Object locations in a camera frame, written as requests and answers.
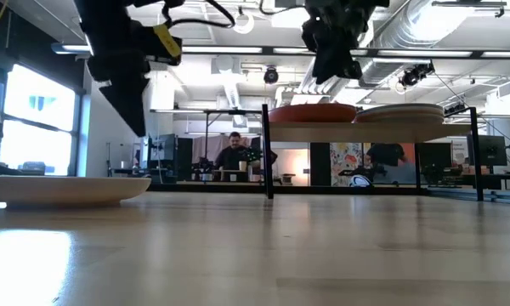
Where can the black right rig frame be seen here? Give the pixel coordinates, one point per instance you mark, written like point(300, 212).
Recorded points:
point(493, 196)

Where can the floral print panel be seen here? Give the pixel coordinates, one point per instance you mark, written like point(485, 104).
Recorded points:
point(346, 159)

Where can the paper cup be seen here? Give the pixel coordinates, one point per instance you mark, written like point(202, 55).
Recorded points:
point(242, 166)

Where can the orange wall panel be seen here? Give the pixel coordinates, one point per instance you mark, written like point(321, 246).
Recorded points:
point(410, 157)

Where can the large bright window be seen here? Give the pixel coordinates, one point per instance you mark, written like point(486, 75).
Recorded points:
point(38, 127)

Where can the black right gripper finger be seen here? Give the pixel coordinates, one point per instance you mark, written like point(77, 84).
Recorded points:
point(329, 70)

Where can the cream white plate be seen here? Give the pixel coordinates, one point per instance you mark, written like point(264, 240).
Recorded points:
point(64, 191)

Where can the black computer monitor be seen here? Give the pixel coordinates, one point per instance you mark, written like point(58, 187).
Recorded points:
point(166, 146)
point(491, 151)

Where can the black dome camera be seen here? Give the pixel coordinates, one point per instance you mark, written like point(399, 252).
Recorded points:
point(270, 75)

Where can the person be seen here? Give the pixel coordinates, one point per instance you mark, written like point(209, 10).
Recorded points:
point(234, 155)
point(387, 154)

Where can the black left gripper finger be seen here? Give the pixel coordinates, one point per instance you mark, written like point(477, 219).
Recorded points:
point(129, 106)

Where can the wooden shelf board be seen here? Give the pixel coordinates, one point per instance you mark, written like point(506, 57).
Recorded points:
point(365, 132)

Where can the black background gantry frame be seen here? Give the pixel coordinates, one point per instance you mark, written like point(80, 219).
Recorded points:
point(207, 127)

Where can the orange plate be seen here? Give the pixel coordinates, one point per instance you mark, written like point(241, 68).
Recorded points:
point(312, 114)

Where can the short ceiling strip light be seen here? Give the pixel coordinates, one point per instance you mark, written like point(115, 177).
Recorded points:
point(70, 48)

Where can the long ceiling light strip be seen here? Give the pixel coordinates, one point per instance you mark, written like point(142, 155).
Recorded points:
point(425, 54)

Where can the yellow gripper tag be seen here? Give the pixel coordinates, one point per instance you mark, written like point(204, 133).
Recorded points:
point(167, 40)

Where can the silver ventilation duct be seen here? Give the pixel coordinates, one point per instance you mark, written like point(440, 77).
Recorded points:
point(408, 25)

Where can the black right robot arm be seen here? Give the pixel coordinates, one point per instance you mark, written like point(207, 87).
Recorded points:
point(344, 3)

